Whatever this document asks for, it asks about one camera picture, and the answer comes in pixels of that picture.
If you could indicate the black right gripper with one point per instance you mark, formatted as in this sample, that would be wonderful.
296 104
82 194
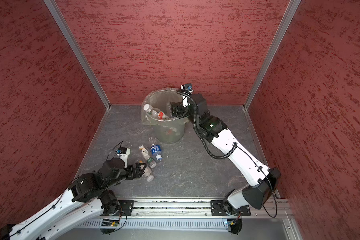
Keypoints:
181 106

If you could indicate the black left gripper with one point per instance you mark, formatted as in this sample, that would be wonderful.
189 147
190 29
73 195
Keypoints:
139 173

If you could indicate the yellow label tea bottle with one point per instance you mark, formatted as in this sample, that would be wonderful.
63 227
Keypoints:
146 171

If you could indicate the crane label clear bottle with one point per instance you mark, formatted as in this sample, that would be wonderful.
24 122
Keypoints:
150 161

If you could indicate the green band square bottle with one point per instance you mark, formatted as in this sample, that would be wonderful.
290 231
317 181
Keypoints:
155 113

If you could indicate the blue label bottle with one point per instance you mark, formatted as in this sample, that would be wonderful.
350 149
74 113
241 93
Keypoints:
156 150

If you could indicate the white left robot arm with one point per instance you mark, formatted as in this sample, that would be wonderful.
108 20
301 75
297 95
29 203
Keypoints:
87 196

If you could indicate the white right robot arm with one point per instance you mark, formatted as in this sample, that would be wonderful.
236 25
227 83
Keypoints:
220 143

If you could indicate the clear plastic bin liner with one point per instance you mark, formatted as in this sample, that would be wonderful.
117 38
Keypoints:
160 99

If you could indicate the grey mesh waste bin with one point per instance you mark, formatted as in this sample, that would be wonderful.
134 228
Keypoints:
169 136

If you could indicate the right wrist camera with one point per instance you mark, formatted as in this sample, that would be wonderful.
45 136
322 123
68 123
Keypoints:
187 87

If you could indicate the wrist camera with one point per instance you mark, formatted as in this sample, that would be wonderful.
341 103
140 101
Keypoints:
123 153
187 87

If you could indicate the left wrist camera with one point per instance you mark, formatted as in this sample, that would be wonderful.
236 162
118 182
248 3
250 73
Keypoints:
123 153

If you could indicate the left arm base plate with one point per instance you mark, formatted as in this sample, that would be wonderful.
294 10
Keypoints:
124 207

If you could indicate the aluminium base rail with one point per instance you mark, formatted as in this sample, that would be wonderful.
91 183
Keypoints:
200 208

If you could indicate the white perforated cable duct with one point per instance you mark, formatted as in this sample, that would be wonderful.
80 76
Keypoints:
217 225

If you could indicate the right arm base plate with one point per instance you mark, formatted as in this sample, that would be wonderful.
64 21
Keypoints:
219 208

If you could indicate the right aluminium corner post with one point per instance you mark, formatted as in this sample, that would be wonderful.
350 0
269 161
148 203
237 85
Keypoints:
278 37

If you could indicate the aluminium corner post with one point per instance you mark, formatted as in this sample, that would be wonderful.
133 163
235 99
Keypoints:
278 37
67 33

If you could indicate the left aluminium corner post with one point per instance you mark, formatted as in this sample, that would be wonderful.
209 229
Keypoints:
67 33

